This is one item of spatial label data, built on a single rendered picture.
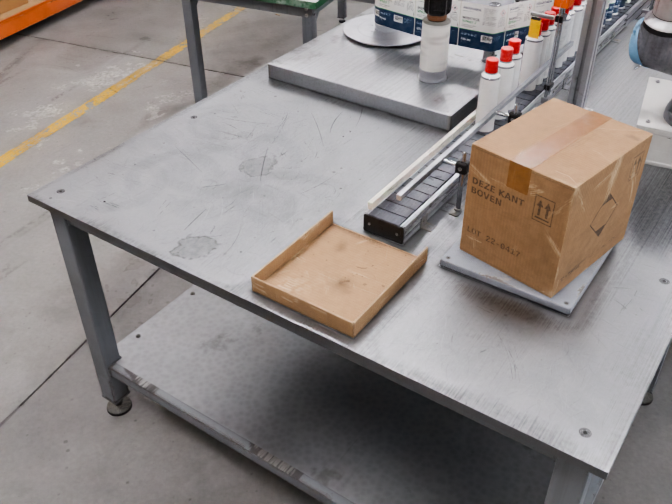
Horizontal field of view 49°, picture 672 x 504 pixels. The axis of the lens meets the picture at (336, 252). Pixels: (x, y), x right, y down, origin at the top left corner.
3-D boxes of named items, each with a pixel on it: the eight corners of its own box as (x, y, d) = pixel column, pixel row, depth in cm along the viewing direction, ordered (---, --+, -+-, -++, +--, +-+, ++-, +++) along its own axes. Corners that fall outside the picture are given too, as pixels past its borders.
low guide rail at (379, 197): (544, 55, 243) (545, 49, 241) (548, 56, 242) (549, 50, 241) (367, 208, 172) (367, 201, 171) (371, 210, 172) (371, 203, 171)
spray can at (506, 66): (493, 111, 214) (502, 42, 202) (510, 116, 212) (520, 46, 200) (485, 118, 211) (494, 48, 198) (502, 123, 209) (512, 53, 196)
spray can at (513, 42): (500, 102, 219) (510, 34, 206) (517, 106, 217) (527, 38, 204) (493, 109, 215) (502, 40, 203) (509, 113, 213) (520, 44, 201)
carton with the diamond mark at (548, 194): (535, 197, 184) (553, 96, 167) (624, 238, 170) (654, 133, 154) (458, 249, 167) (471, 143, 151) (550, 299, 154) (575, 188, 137)
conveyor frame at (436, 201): (596, 21, 285) (598, 8, 282) (625, 27, 280) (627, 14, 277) (362, 229, 177) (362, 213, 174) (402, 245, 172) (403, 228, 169)
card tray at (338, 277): (331, 223, 179) (331, 210, 176) (426, 261, 167) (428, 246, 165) (252, 290, 159) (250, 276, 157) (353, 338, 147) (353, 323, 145)
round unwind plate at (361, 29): (372, 10, 281) (372, 7, 280) (445, 27, 267) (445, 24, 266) (326, 36, 261) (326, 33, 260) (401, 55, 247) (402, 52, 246)
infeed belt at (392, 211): (600, 19, 283) (602, 9, 281) (621, 23, 280) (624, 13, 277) (367, 228, 176) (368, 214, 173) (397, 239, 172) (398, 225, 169)
